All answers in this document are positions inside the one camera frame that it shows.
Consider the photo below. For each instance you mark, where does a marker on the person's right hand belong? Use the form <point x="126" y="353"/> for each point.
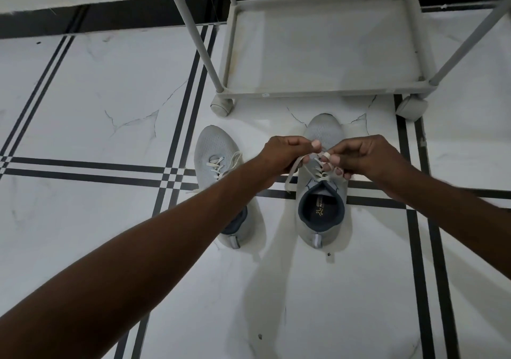
<point x="369" y="157"/>

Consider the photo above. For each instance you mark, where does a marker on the person's left hand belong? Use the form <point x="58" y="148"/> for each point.
<point x="281" y="155"/>

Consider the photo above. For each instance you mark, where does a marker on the person's right thumb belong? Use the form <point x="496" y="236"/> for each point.
<point x="334" y="150"/>

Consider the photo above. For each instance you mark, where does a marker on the person's left thumb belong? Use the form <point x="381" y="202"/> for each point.
<point x="309" y="146"/>

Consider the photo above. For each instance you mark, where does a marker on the white shoelace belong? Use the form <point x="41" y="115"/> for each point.
<point x="293" y="173"/>
<point x="215" y="168"/>

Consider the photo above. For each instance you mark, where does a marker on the person's right forearm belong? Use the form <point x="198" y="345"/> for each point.
<point x="451" y="215"/>

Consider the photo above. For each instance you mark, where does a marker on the person's left forearm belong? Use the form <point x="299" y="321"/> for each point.
<point x="131" y="259"/>

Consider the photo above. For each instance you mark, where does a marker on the grey knit sneaker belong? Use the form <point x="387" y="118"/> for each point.
<point x="320" y="219"/>
<point x="213" y="143"/>

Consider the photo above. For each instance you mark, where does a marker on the grey caster wheel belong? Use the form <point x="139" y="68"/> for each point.
<point x="411" y="107"/>
<point x="222" y="105"/>

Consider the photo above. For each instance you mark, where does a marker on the grey rolling shelf rack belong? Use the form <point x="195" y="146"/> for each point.
<point x="319" y="47"/>

